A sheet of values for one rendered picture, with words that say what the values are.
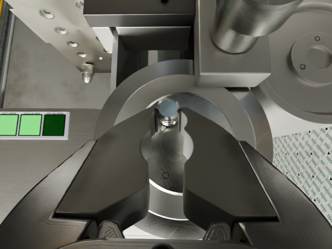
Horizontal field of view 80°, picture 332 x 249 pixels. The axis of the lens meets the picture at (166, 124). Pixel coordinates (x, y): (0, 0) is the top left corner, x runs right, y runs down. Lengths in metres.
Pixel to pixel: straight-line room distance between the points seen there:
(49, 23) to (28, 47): 1.87
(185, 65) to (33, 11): 0.30
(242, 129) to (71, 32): 0.37
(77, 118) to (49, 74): 1.56
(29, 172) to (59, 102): 1.41
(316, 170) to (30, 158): 0.58
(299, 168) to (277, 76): 0.18
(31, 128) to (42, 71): 1.57
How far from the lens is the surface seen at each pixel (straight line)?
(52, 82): 2.06
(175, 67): 0.18
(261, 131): 0.18
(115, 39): 0.21
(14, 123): 0.63
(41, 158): 0.59
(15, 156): 0.62
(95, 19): 0.19
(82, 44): 0.48
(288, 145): 0.37
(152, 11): 0.18
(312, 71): 0.22
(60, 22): 0.44
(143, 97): 0.17
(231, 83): 0.16
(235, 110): 0.17
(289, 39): 0.23
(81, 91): 1.91
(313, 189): 0.33
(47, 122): 0.58
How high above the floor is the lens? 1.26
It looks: 9 degrees down
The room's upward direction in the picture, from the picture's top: 180 degrees counter-clockwise
